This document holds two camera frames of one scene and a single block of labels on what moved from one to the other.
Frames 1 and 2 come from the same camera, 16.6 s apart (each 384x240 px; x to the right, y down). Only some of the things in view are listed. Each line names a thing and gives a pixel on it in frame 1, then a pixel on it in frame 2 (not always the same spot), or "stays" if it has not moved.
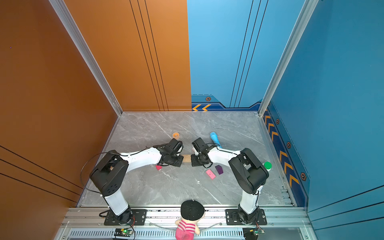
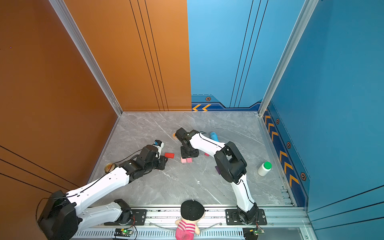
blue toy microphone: x=215 y=139 stays
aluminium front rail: x=276 y=217 stays
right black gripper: x=194 y=163 -> x=195 y=154
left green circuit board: x=123 y=232 stays
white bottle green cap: x=268 y=165 stays
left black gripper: x=180 y=162 -> x=163 y=162
